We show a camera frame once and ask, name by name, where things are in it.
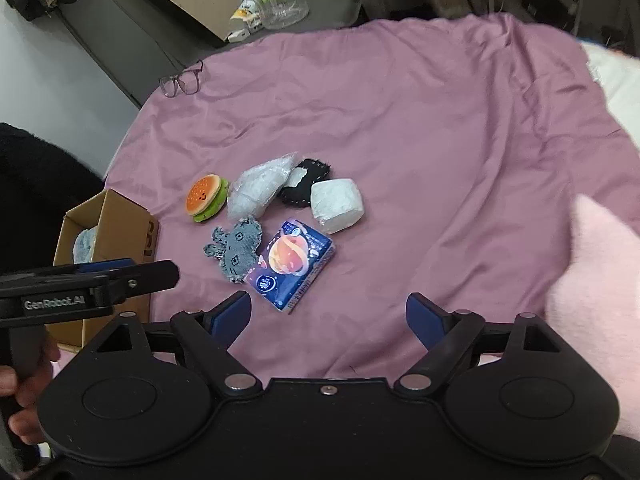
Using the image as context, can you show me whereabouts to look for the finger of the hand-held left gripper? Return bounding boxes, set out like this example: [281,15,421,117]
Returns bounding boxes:
[74,257,139,275]
[106,260,180,307]

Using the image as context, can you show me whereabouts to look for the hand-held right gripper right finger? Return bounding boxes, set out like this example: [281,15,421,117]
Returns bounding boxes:
[395,292,558,392]

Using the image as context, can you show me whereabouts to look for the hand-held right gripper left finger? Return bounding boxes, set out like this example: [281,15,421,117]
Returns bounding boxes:
[95,291,263,394]

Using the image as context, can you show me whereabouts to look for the light blue soft cloth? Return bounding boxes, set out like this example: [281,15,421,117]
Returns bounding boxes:
[73,227,103,263]

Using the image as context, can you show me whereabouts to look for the brown cardboard box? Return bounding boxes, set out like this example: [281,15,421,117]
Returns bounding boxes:
[47,189,161,348]

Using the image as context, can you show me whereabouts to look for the person's left forearm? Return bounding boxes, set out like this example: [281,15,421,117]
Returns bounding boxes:
[0,122,106,281]

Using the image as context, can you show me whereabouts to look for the person's left hand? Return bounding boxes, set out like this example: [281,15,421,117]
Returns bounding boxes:
[0,345,62,441]

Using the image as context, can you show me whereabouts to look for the grey denim animal patch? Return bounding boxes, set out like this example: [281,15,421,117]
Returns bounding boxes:
[202,216,263,285]

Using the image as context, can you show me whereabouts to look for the blue planet print tissue packet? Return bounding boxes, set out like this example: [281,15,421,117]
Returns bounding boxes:
[243,218,337,315]

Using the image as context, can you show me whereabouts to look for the hamburger plush toy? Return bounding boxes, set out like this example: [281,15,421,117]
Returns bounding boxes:
[186,174,230,223]

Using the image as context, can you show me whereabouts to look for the clear plastic bag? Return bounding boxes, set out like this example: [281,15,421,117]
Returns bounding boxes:
[227,152,300,221]

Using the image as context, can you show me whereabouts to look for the white wrapped tissue pack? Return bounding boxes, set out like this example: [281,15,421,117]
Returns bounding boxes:
[310,177,365,235]

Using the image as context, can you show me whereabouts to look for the black fuzzy pouch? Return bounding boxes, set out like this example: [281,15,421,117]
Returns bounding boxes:
[277,158,333,208]

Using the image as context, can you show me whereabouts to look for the pink plush pillow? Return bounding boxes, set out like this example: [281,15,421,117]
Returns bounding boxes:
[542,195,640,441]

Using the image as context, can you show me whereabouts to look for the purple blanket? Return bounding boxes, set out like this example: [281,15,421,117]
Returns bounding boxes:
[102,12,640,381]

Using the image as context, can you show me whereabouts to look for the eyeglasses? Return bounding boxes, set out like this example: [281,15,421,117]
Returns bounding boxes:
[160,60,205,98]

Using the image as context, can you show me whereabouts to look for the white yellow paper packet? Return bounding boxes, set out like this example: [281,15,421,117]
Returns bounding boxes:
[229,0,263,43]

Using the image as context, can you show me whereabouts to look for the white cloth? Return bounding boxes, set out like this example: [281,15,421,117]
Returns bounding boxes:
[582,42,640,146]

